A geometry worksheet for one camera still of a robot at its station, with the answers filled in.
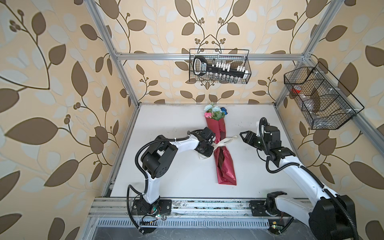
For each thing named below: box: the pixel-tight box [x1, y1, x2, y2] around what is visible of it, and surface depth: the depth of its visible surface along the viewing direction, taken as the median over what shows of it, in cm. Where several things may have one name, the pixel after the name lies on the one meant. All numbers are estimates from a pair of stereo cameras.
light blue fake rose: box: [203, 104, 222, 112], surface depth 111 cm
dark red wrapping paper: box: [205, 117, 237, 186], surface depth 88 cm
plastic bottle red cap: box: [291, 85, 321, 116], surface depth 80 cm
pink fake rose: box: [204, 112, 213, 119], surface depth 110 cm
